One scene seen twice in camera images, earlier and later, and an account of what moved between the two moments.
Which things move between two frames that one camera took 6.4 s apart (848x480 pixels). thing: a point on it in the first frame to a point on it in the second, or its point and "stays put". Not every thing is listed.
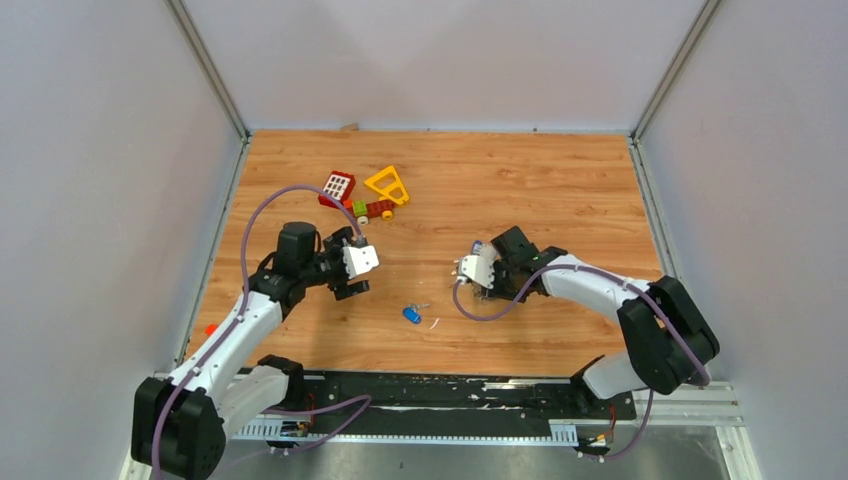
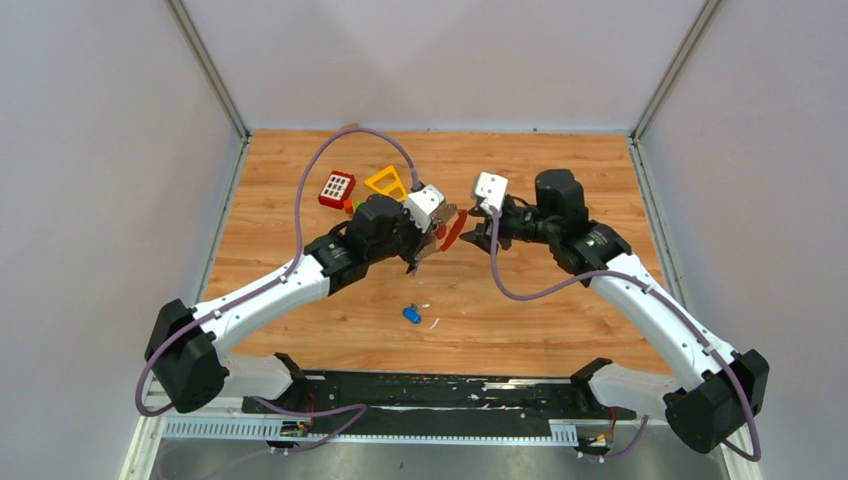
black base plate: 456,397 stays put
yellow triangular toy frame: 390,187 stays put
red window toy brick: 340,185 stays put
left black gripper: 341,288 to 422,240
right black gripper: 497,291 to 481,235
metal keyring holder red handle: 479,290 to 449,221
